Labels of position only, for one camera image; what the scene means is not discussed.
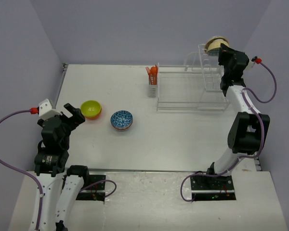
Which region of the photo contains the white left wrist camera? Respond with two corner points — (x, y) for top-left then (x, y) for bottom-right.
(39, 99), (62, 120)

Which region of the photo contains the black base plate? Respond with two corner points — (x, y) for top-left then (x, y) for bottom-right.
(76, 175), (106, 202)
(190, 176), (236, 202)

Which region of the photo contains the white red patterned bowl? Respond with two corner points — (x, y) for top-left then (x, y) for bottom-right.
(110, 110), (133, 127)

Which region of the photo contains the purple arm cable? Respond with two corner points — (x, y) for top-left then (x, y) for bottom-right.
(0, 108), (44, 231)
(226, 57), (277, 175)

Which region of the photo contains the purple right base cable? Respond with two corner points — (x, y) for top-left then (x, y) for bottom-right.
(180, 172), (229, 204)

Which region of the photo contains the orange plastic spoon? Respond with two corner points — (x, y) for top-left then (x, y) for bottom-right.
(151, 66), (157, 85)

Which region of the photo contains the white wire dish rack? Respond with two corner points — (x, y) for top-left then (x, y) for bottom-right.
(157, 44), (230, 112)

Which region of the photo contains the orange patterned ceramic bowl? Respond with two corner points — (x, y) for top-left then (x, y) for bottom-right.
(112, 124), (132, 131)

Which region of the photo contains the orange plastic knife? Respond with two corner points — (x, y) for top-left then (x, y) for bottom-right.
(154, 65), (158, 76)

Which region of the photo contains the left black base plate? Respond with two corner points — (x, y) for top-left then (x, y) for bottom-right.
(76, 175), (106, 202)

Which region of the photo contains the white cutlery holder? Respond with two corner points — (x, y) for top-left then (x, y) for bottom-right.
(148, 76), (158, 97)

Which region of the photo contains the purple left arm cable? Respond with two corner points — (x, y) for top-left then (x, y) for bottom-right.
(0, 108), (44, 231)

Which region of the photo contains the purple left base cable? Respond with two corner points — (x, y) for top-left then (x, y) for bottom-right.
(80, 180), (117, 205)

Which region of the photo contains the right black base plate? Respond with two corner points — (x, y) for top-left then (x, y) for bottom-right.
(190, 176), (236, 202)

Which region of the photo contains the orange plastic fork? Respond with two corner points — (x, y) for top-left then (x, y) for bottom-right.
(145, 67), (152, 78)

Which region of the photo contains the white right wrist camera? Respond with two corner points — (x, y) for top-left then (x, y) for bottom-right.
(245, 56), (258, 71)

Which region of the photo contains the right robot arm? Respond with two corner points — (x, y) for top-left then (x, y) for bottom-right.
(205, 44), (270, 189)

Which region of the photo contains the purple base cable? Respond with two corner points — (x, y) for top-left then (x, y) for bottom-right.
(80, 180), (117, 205)
(180, 172), (229, 204)

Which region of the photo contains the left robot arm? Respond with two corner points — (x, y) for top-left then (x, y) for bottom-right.
(29, 101), (91, 231)

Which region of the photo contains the lime green plastic bowl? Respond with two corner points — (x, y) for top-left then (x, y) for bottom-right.
(80, 100), (102, 116)

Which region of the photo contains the tan yellow rimmed bowl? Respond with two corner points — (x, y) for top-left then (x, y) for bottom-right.
(205, 38), (229, 56)

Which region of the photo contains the orange plastic bowl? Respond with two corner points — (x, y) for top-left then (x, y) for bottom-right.
(84, 109), (102, 120)

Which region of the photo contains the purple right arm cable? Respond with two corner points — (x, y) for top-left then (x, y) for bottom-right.
(226, 57), (277, 175)

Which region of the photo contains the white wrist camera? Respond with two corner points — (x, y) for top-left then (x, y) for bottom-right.
(39, 99), (62, 120)
(245, 56), (258, 71)

